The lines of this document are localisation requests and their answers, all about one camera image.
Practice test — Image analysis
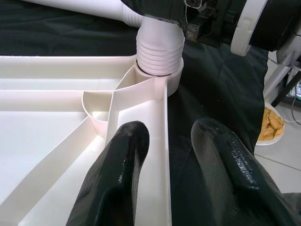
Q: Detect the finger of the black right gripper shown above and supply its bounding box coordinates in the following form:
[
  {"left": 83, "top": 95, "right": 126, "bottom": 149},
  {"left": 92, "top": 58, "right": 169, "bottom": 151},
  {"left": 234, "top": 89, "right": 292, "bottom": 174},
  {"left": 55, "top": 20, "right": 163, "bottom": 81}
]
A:
[{"left": 122, "top": 0, "right": 189, "bottom": 30}]

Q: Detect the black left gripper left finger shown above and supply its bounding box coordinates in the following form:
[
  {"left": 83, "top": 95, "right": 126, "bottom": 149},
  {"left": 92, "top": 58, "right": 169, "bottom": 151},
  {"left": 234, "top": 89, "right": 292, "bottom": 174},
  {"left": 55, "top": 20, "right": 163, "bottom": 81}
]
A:
[{"left": 66, "top": 120, "right": 151, "bottom": 226}]

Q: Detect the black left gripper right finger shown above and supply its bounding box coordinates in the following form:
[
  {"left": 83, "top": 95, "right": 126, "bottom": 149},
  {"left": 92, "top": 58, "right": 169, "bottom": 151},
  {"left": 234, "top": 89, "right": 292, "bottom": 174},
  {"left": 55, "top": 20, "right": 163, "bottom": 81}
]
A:
[{"left": 190, "top": 117, "right": 301, "bottom": 226}]

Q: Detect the white plastic children table top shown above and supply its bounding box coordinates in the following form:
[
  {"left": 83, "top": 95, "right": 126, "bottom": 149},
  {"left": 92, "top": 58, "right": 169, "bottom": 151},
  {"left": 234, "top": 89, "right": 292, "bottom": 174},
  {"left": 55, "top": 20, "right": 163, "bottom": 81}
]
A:
[{"left": 0, "top": 55, "right": 184, "bottom": 226}]

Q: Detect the black tablecloth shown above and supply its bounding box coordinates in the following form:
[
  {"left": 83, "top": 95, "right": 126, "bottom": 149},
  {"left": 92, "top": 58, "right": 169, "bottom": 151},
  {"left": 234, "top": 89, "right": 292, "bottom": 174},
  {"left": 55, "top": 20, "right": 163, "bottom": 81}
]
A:
[{"left": 0, "top": 0, "right": 301, "bottom": 226}]

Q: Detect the yellow cloth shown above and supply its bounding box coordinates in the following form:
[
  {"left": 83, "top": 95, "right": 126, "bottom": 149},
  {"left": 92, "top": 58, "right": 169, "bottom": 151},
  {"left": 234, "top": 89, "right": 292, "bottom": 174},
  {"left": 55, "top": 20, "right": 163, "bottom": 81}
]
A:
[{"left": 261, "top": 107, "right": 285, "bottom": 142}]

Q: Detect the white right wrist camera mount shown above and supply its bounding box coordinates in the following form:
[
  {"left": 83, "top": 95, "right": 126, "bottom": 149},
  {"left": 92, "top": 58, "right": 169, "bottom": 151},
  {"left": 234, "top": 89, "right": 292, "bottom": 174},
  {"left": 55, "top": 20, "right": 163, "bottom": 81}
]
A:
[{"left": 230, "top": 0, "right": 269, "bottom": 57}]

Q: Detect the black metal frame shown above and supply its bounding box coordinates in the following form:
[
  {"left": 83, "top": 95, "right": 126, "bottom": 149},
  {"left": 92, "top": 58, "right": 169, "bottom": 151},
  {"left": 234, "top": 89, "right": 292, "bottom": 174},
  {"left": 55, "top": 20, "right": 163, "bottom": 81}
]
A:
[{"left": 271, "top": 63, "right": 301, "bottom": 108}]

